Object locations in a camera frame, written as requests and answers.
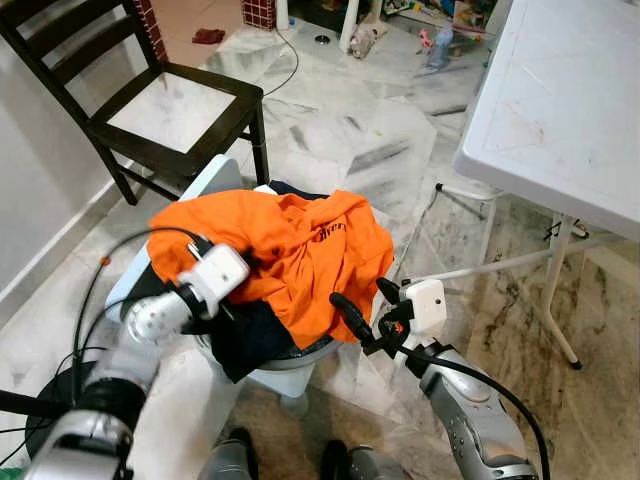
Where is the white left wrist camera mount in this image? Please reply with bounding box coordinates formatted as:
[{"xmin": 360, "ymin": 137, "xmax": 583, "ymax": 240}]
[{"xmin": 180, "ymin": 243, "xmax": 251, "ymax": 311}]

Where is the dark wooden chair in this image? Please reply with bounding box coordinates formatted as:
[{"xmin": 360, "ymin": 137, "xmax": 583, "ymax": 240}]
[{"xmin": 0, "ymin": 0, "xmax": 271, "ymax": 206}]

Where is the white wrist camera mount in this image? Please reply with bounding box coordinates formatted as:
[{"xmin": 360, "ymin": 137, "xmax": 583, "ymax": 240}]
[
  {"xmin": 400, "ymin": 280, "xmax": 448, "ymax": 336},
  {"xmin": 180, "ymin": 243, "xmax": 251, "ymax": 311}
]

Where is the dark red cloth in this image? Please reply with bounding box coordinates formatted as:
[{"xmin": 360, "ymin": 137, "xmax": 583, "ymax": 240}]
[{"xmin": 192, "ymin": 28, "xmax": 227, "ymax": 46}]

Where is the black round floor stand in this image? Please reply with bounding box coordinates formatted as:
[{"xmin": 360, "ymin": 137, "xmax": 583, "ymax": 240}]
[{"xmin": 0, "ymin": 355, "xmax": 141, "ymax": 466}]

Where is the long black left arm cable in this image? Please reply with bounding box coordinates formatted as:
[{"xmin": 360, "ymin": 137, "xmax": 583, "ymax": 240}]
[{"xmin": 72, "ymin": 226, "xmax": 216, "ymax": 421}]

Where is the white plastic folding table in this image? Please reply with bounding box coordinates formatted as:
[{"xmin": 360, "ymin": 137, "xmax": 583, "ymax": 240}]
[{"xmin": 405, "ymin": 0, "xmax": 640, "ymax": 371}]

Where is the dark navy garment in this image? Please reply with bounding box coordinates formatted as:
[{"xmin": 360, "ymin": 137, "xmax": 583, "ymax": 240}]
[{"xmin": 205, "ymin": 180, "xmax": 336, "ymax": 386}]

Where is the grey left robot leg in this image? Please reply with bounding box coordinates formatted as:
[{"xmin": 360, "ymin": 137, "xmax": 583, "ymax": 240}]
[{"xmin": 200, "ymin": 428, "xmax": 261, "ymax": 480}]

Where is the grey right robot leg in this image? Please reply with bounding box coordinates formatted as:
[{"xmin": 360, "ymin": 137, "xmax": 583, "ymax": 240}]
[{"xmin": 320, "ymin": 440, "xmax": 406, "ymax": 480}]

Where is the orange shirt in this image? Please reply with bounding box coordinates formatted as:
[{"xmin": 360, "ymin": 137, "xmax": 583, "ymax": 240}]
[{"xmin": 148, "ymin": 188, "xmax": 396, "ymax": 351}]

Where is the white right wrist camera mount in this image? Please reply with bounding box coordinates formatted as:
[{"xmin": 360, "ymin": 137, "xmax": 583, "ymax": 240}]
[{"xmin": 400, "ymin": 280, "xmax": 448, "ymax": 336}]

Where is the grey robot leg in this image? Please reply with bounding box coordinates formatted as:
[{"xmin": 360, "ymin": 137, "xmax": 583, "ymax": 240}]
[
  {"xmin": 320, "ymin": 440, "xmax": 406, "ymax": 480},
  {"xmin": 200, "ymin": 428, "xmax": 261, "ymax": 480}
]

